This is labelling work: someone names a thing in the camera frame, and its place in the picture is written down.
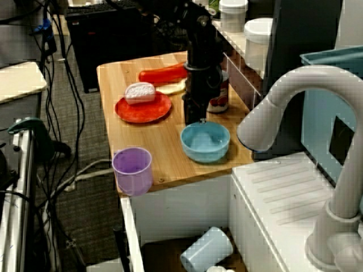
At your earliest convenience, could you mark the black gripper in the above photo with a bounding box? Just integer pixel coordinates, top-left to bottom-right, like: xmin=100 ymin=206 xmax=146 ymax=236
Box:
xmin=183 ymin=67 xmax=224 ymax=125

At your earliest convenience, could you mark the tomato label tin can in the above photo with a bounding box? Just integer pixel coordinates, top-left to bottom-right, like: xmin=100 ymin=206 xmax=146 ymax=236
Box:
xmin=206 ymin=70 xmax=230 ymax=113

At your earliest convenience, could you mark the light blue bowl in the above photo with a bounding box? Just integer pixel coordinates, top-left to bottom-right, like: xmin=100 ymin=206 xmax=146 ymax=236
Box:
xmin=180 ymin=121 xmax=231 ymax=164

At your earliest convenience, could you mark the red plate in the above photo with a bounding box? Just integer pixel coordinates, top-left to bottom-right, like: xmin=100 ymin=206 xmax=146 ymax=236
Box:
xmin=114 ymin=91 xmax=173 ymax=124

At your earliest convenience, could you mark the toy ham slice red rind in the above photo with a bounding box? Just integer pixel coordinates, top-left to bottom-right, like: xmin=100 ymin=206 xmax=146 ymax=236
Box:
xmin=124 ymin=82 xmax=157 ymax=106

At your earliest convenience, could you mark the cream scalloped plate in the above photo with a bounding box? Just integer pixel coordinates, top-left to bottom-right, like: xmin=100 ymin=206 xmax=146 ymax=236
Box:
xmin=155 ymin=78 xmax=188 ymax=96

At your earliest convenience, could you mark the orange toy sausage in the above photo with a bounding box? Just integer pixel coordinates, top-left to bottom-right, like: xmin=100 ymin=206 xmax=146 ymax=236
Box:
xmin=138 ymin=62 xmax=189 ymax=84

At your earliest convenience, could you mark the purple plastic mug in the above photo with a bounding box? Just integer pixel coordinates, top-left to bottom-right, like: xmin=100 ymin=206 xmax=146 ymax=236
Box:
xmin=111 ymin=146 xmax=154 ymax=197

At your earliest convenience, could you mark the large white lidded jar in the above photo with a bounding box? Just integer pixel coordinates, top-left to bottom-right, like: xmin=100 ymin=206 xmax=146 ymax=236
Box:
xmin=243 ymin=18 xmax=273 ymax=70

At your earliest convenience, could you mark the green label tin can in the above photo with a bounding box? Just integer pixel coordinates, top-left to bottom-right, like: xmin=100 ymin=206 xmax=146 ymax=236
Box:
xmin=208 ymin=0 xmax=221 ymax=20

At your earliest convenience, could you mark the small white lidded jar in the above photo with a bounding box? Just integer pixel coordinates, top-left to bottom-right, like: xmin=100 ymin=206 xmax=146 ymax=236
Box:
xmin=218 ymin=0 xmax=249 ymax=33

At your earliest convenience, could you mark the black computer tower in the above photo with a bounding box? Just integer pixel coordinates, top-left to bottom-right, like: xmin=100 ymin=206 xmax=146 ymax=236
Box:
xmin=65 ymin=3 xmax=148 ymax=94

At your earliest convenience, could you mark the grey toy faucet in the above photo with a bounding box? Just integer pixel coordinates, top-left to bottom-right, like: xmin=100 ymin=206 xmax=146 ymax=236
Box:
xmin=236 ymin=65 xmax=363 ymax=271

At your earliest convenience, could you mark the light blue toy cabinet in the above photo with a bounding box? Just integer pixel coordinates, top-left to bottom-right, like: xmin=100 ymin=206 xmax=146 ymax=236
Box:
xmin=299 ymin=45 xmax=363 ymax=196

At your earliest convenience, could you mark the white toy sink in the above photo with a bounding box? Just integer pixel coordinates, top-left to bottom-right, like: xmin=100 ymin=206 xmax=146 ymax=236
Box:
xmin=120 ymin=151 xmax=363 ymax=272

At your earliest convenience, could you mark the dark upright panel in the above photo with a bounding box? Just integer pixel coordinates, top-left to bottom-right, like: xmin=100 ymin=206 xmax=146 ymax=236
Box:
xmin=262 ymin=0 xmax=343 ymax=88

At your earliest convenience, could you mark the light blue cup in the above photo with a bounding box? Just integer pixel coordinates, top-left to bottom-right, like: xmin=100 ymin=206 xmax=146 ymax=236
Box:
xmin=180 ymin=226 xmax=234 ymax=272

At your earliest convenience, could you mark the small white toy item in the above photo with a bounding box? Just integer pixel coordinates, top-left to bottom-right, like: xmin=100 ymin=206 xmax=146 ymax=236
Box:
xmin=206 ymin=265 xmax=236 ymax=272

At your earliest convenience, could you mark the cream desk panel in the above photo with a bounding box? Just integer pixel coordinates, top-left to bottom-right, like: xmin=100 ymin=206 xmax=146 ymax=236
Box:
xmin=0 ymin=61 xmax=48 ymax=105

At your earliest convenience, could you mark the long black cable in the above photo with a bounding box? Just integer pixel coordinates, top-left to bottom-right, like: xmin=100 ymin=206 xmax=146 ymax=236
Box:
xmin=42 ymin=0 xmax=62 ymax=142
xmin=55 ymin=0 xmax=86 ymax=182

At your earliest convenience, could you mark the grey power cable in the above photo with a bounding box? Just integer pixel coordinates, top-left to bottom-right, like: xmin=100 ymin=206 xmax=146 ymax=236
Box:
xmin=42 ymin=159 xmax=114 ymax=205

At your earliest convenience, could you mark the green handled tool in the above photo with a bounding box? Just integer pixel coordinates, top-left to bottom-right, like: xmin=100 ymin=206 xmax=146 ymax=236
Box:
xmin=7 ymin=117 xmax=72 ymax=164

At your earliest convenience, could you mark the blue cable connector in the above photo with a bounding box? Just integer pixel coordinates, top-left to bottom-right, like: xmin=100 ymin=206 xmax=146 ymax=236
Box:
xmin=29 ymin=18 xmax=55 ymax=37

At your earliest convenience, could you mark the aluminium frame rail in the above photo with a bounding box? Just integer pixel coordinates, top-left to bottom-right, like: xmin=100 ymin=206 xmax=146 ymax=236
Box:
xmin=0 ymin=124 xmax=37 ymax=272

